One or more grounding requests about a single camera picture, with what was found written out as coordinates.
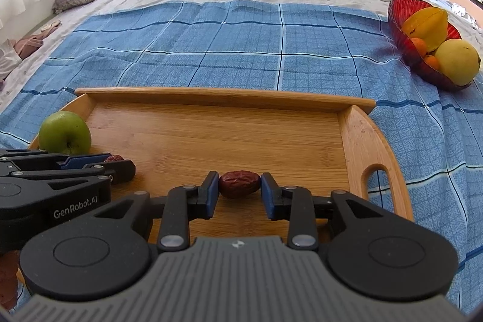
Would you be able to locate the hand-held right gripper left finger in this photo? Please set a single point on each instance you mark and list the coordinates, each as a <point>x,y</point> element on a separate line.
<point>212,193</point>

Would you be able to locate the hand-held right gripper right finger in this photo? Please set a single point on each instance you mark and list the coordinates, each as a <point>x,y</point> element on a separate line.
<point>268,195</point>

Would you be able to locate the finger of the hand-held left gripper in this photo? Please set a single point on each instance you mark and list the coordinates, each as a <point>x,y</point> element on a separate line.
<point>120,171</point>
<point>83,160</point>

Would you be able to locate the red date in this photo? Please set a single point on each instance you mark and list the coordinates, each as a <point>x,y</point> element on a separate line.
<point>240,184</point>
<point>114,158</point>

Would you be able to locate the green apple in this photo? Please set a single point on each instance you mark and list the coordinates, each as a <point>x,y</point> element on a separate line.
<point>65,133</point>

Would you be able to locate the wooden tray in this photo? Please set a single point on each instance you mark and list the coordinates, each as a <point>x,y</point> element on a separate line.
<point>226,133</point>

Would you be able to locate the pile of pink white clothes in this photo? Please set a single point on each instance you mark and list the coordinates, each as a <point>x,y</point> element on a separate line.
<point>22,46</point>

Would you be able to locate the blue checkered sheet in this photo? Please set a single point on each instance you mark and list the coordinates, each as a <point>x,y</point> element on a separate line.
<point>226,43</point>

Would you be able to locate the red glass bowl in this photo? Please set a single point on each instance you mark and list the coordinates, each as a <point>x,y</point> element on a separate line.
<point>403,43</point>

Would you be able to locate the kumquat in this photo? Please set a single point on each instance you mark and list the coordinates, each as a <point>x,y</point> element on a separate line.
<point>419,46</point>
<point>431,62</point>

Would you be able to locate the yellow starfruit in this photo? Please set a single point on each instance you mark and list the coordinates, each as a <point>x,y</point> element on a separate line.
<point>426,26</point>

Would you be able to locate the yellow mango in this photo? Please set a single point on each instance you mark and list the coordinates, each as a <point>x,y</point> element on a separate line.
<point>458,61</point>

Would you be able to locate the white crumpled clothes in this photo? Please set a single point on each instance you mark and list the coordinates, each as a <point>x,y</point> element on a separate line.
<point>468,16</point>

